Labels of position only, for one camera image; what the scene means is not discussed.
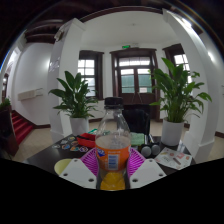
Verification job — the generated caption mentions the orange-labelled clear drink bottle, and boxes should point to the orange-labelled clear drink bottle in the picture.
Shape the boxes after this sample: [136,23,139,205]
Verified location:
[94,96,132,192]

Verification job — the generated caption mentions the small-leafed plant in white pot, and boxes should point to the small-leafed plant in white pot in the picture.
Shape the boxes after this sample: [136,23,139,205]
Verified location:
[48,70,100,136]

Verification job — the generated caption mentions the grey round twin-lens device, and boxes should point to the grey round twin-lens device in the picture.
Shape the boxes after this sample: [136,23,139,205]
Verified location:
[139,142,162,158]

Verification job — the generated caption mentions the plant in dark planter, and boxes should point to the plant in dark planter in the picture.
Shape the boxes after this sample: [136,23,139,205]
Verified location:
[0,97,20,158]

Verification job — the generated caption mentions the dark-framed window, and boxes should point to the dark-framed window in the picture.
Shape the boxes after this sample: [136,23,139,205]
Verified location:
[77,49,105,101]
[162,42,193,85]

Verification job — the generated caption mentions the red carpeted staircase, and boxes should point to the red carpeted staircase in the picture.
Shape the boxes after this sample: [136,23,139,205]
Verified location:
[10,109,35,147]

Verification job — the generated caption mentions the black chair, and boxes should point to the black chair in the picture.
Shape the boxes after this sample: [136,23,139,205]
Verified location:
[121,104,151,136]

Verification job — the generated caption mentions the tall plant in white pot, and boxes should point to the tall plant in white pot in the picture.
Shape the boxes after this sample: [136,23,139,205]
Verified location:
[149,57,213,147]

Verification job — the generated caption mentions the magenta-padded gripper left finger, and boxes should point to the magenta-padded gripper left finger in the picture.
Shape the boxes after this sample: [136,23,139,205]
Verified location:
[58,147,100,190]

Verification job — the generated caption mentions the dark sheet with colourful stickers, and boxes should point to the dark sheet with colourful stickers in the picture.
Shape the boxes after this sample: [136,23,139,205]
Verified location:
[51,134,90,154]

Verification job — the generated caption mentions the white printed sticker sheet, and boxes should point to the white printed sticker sheet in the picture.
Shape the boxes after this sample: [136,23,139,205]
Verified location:
[154,146,194,171]

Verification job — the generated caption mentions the pale yellow cup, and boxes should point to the pale yellow cup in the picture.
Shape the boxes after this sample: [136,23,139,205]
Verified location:
[53,158,73,177]

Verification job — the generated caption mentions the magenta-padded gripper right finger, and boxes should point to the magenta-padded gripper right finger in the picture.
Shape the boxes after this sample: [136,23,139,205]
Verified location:
[127,147,167,190]

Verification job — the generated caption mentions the green folded cloth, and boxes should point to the green folded cloth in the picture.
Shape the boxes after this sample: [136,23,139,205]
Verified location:
[129,131,146,147]

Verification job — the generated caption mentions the red flat box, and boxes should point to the red flat box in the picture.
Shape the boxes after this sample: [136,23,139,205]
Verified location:
[76,132,98,149]

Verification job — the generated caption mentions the dark wooden glazed door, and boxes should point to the dark wooden glazed door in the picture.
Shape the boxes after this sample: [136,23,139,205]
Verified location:
[109,47,162,122]

